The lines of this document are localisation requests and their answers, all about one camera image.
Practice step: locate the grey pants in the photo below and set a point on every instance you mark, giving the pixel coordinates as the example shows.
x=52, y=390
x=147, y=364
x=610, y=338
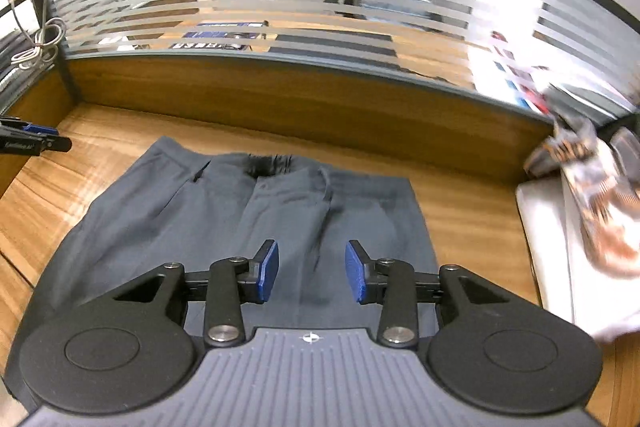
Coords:
x=200, y=217

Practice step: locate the wooden partition panel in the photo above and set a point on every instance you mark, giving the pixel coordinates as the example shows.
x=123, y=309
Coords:
x=300, y=97
x=35, y=97

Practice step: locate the colourful printed papers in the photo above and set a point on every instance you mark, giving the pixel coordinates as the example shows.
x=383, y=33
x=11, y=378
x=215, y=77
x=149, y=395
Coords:
x=520, y=92

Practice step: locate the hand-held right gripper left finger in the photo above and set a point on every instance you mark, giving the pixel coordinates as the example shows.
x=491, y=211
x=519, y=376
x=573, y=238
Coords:
x=269, y=269

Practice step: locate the blue box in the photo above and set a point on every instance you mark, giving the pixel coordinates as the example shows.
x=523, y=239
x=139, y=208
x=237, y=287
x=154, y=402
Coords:
x=225, y=27

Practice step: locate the patterned cloth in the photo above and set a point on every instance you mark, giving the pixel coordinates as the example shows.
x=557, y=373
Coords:
x=600, y=207

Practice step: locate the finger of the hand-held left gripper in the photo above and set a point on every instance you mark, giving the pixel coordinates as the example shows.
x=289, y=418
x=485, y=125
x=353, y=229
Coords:
x=30, y=144
x=40, y=128

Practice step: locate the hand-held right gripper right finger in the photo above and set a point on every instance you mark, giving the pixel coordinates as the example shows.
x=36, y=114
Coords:
x=356, y=272

